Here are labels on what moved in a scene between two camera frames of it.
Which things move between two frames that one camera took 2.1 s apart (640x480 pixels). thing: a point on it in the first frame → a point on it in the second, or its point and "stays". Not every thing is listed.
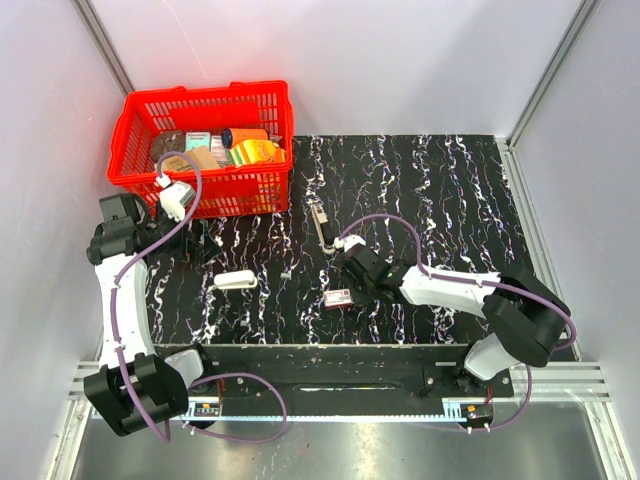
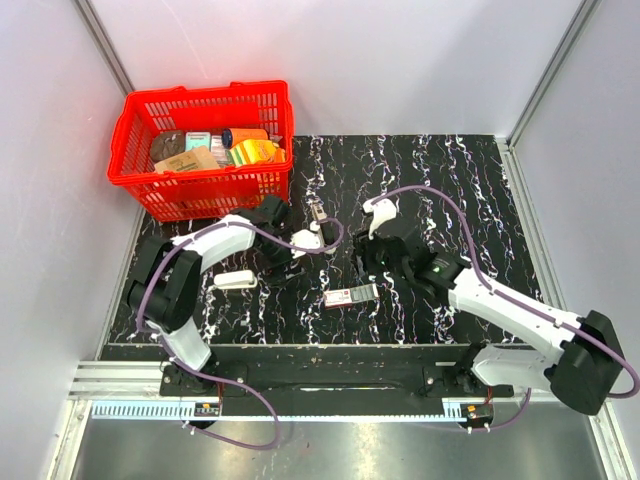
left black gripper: [201, 250] → [275, 270]
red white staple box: [337, 298] stays
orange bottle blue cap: [232, 136] stays
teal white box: [197, 139] stays
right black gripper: [357, 297] → [362, 250]
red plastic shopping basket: [240, 190] stays
